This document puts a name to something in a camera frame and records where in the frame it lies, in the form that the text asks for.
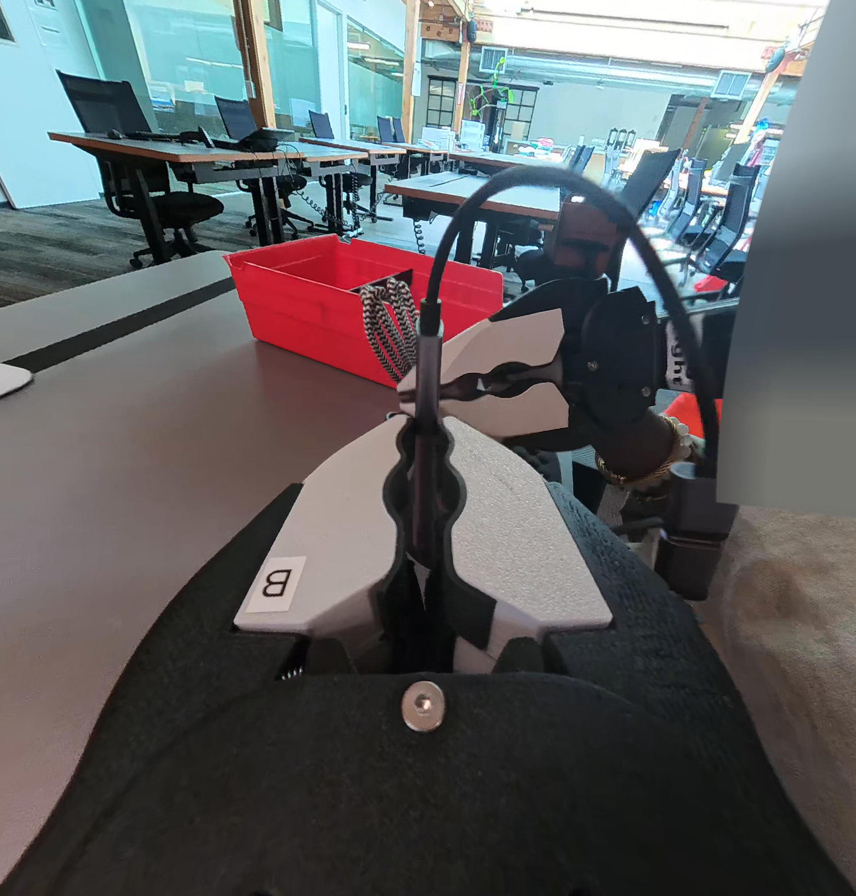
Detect person's right forearm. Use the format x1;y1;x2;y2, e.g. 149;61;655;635
594;412;696;494

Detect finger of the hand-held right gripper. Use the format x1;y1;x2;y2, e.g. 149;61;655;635
440;308;569;385
447;374;573;449

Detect red plastic bin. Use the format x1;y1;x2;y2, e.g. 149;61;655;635
223;234;506;387

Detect wooden top office desk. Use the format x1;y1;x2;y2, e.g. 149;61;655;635
383;171;563;270
49;129;310;247

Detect black white braided usb-c cable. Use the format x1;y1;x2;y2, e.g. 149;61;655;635
358;276;471;421

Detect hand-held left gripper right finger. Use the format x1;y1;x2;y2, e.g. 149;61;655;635
442;416;614;662

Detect person's right hand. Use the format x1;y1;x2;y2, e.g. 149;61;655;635
545;198;630;282

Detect black office chair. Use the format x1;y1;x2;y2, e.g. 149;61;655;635
680;160;762;281
56;69;226;270
618;148;682;219
214;96;310;239

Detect black hub cable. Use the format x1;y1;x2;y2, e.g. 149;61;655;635
428;164;723;480

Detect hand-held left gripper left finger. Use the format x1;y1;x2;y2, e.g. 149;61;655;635
233;416;411;666

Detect dark grey block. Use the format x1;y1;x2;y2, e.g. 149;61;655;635
654;461;741;603

